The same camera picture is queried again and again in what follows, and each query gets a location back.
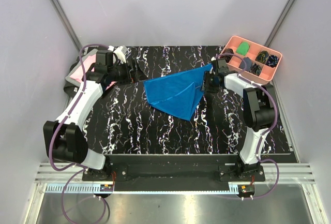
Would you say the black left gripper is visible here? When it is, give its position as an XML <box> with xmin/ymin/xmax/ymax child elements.
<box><xmin>108</xmin><ymin>58</ymin><xmax>147</xmax><ymax>86</ymax></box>

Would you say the blue satin napkin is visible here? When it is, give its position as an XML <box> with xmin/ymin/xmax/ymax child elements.
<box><xmin>144</xmin><ymin>64</ymin><xmax>212</xmax><ymax>121</ymax></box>

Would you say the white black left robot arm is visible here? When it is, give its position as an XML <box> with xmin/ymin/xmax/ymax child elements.
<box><xmin>43</xmin><ymin>46</ymin><xmax>147</xmax><ymax>181</ymax></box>

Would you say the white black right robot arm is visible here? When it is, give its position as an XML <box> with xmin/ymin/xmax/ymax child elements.
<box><xmin>201</xmin><ymin>58</ymin><xmax>279</xmax><ymax>181</ymax></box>

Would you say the brown patterned rolled tie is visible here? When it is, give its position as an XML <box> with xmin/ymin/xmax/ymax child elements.
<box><xmin>223</xmin><ymin>48</ymin><xmax>234</xmax><ymax>63</ymax></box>

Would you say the grey folded shirt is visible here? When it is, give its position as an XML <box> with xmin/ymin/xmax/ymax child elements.
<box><xmin>65</xmin><ymin>55</ymin><xmax>91</xmax><ymax>86</ymax></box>

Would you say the grey rolled cloth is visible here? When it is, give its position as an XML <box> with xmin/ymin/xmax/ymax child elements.
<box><xmin>239</xmin><ymin>57</ymin><xmax>253</xmax><ymax>71</ymax></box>

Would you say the pink folded shirt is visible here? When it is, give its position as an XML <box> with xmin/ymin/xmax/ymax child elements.
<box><xmin>69</xmin><ymin>54</ymin><xmax>116</xmax><ymax>90</ymax></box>

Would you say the dark green patterned rolled tie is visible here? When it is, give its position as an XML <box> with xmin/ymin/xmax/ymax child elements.
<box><xmin>249</xmin><ymin>63</ymin><xmax>262</xmax><ymax>76</ymax></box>

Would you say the green rolled cloth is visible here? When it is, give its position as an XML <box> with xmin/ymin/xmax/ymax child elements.
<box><xmin>236</xmin><ymin>41</ymin><xmax>250</xmax><ymax>56</ymax></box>

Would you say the pink divided organizer tray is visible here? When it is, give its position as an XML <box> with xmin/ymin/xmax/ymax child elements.
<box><xmin>221</xmin><ymin>36</ymin><xmax>282</xmax><ymax>84</ymax></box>

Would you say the black folded garment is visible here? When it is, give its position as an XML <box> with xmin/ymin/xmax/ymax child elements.
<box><xmin>64</xmin><ymin>46</ymin><xmax>97</xmax><ymax>97</ymax></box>

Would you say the blue yellow patterned rolled tie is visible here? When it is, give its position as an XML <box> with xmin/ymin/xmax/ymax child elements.
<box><xmin>255</xmin><ymin>50</ymin><xmax>269</xmax><ymax>64</ymax></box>

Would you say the dark blue patterned rolled tie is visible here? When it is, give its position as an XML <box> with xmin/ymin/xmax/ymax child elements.
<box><xmin>266</xmin><ymin>55</ymin><xmax>279</xmax><ymax>68</ymax></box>

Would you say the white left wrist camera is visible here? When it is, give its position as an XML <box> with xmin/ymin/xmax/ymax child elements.
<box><xmin>108</xmin><ymin>46</ymin><xmax>127</xmax><ymax>64</ymax></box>

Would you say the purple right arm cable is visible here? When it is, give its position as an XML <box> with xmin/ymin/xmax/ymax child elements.
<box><xmin>213</xmin><ymin>54</ymin><xmax>281</xmax><ymax>200</ymax></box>

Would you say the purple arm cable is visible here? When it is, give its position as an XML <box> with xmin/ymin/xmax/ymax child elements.
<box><xmin>49</xmin><ymin>43</ymin><xmax>114</xmax><ymax>222</ymax></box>
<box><xmin>213</xmin><ymin>54</ymin><xmax>281</xmax><ymax>200</ymax></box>

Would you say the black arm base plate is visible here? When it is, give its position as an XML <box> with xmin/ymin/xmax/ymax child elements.
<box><xmin>82</xmin><ymin>155</ymin><xmax>266</xmax><ymax>195</ymax></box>

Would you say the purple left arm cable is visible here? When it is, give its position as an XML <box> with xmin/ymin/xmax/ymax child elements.
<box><xmin>49</xmin><ymin>43</ymin><xmax>114</xmax><ymax>222</ymax></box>

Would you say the aluminium frame rail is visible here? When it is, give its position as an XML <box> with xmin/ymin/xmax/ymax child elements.
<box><xmin>50</xmin><ymin>0</ymin><xmax>82</xmax><ymax>51</ymax></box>

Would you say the grey slotted cable duct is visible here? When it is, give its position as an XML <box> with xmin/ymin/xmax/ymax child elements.
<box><xmin>46</xmin><ymin>183</ymin><xmax>114</xmax><ymax>193</ymax></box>

